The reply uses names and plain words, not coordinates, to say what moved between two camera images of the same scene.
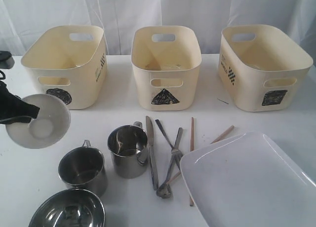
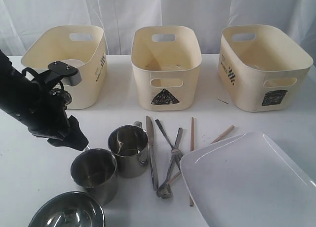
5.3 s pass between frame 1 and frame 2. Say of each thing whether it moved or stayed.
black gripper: moved
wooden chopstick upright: stayed
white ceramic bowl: moved
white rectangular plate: stayed
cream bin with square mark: stayed
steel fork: stayed
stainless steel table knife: stayed
